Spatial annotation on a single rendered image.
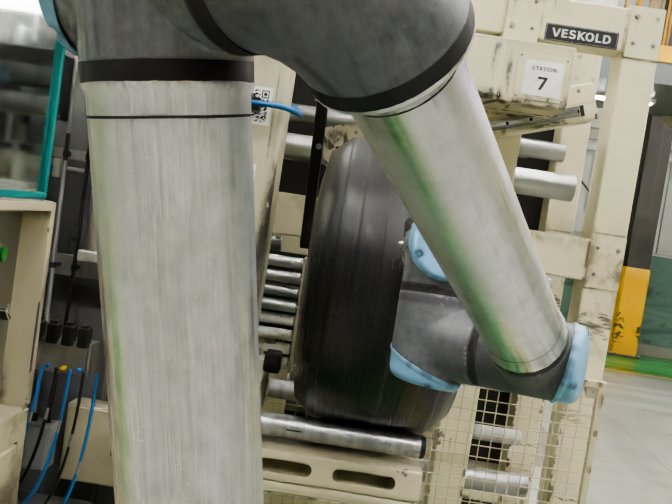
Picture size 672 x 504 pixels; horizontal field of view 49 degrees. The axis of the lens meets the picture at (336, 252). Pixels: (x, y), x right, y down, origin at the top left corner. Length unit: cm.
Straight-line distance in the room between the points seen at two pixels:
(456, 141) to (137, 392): 27
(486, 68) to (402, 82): 134
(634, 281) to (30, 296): 964
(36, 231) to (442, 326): 78
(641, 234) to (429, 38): 1020
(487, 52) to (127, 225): 138
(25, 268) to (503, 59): 112
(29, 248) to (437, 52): 106
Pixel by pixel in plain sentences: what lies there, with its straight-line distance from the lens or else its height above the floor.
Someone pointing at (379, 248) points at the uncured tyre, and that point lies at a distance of 125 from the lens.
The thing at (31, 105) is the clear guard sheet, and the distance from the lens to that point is 132.
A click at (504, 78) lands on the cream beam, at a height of 169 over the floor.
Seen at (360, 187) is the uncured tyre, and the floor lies 137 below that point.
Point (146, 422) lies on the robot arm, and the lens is 52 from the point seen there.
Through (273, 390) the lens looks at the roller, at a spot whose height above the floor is 90.
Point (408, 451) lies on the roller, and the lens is 145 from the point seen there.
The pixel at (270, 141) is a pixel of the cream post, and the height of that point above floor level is 144.
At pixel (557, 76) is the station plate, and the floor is 171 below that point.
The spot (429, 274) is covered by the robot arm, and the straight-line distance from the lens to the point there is 88.
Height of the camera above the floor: 132
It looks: 3 degrees down
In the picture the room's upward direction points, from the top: 9 degrees clockwise
